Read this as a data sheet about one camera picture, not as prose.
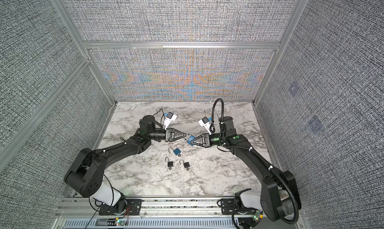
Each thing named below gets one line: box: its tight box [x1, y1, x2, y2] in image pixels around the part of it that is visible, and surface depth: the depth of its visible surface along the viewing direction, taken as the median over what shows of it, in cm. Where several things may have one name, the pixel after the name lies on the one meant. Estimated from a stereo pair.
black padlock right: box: [179, 159, 190, 169], surface depth 89 cm
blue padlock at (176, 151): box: [173, 147, 182, 156], surface depth 94 cm
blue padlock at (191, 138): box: [187, 134, 196, 147], surface depth 75 cm
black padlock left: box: [165, 157, 174, 167], surface depth 90 cm
